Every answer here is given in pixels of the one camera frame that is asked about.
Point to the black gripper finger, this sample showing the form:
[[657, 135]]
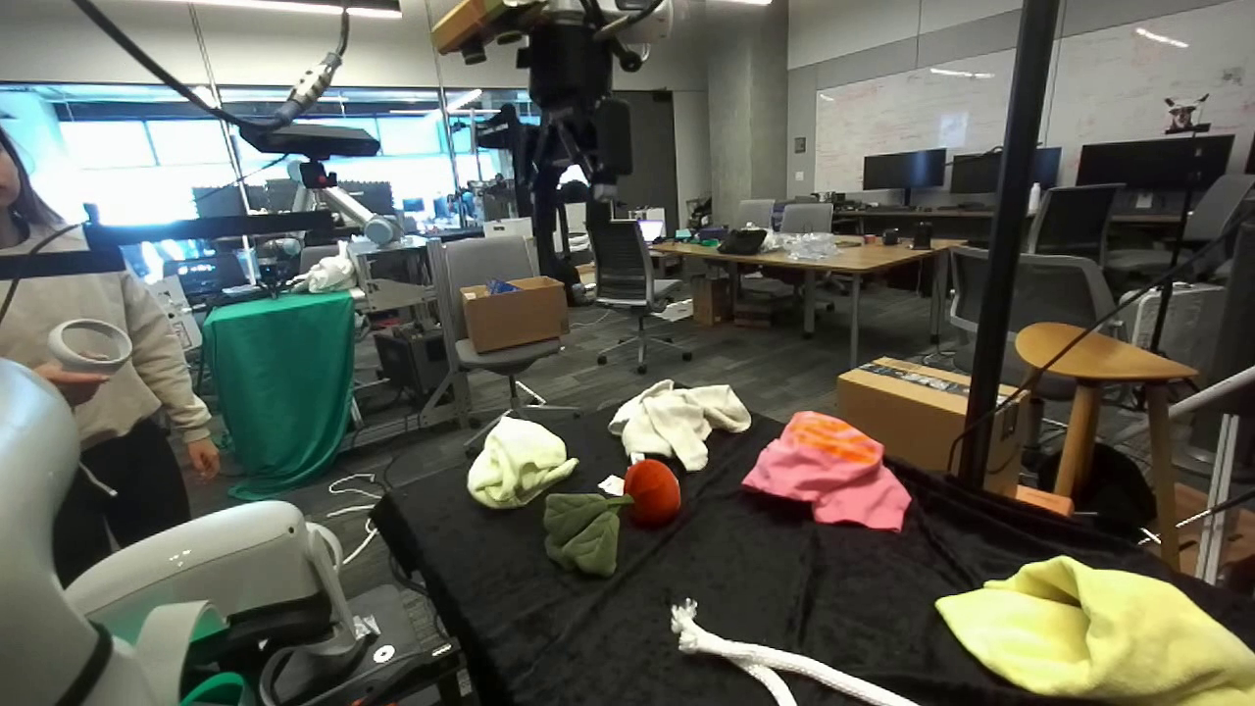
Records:
[[563, 137], [615, 137]]

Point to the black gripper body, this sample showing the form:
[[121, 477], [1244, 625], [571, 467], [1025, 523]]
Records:
[[571, 66]]

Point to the olive green cloth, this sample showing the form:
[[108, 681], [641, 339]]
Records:
[[654, 493]]

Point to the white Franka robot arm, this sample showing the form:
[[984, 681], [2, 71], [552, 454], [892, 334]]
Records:
[[197, 561]]

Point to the pink shirt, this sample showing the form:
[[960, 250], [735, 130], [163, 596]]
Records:
[[836, 483]]

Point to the black office chair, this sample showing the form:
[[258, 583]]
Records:
[[627, 268]]

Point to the grey office chair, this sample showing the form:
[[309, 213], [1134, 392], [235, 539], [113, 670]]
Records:
[[476, 262]]

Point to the black laptop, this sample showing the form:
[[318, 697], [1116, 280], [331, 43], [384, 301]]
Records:
[[743, 239]]

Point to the cardboard box on chair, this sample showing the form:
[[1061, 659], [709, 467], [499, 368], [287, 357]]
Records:
[[517, 315]]

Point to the small cardboard box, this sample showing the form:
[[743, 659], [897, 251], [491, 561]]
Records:
[[713, 303]]

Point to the light grey desk chair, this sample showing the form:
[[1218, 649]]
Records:
[[806, 219]]

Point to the long wooden table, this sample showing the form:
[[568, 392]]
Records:
[[836, 256]]

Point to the white bundle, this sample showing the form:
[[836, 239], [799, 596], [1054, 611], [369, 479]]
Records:
[[323, 271]]

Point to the white cloth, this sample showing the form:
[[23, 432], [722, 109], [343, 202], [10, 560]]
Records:
[[674, 422]]

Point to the pale yellow cloth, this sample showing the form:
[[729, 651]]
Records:
[[517, 464]]

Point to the black horizontal bar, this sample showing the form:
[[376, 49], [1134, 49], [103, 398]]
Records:
[[238, 225]]

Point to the green drape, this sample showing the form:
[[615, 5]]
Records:
[[279, 386]]

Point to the large cardboard box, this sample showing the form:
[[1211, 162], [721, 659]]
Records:
[[905, 412]]

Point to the black pole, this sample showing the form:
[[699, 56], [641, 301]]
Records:
[[1005, 238]]

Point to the white paper sign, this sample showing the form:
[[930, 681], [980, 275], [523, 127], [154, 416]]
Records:
[[178, 309]]

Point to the black table cloth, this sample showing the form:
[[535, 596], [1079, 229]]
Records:
[[786, 575]]

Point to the grey padded chair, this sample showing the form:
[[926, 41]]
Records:
[[1061, 292]]

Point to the person in beige sweater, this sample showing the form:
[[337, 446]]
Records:
[[79, 301]]

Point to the wooden stool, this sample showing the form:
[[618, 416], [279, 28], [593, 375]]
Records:
[[1099, 353]]

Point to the wide black computer monitor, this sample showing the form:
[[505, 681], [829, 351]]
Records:
[[1151, 158]]

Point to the small dark figurine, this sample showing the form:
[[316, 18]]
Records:
[[1188, 115]]

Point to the black camera on stand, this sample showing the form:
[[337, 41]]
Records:
[[309, 137]]

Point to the aluminium frame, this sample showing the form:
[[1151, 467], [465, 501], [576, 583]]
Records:
[[1218, 472]]

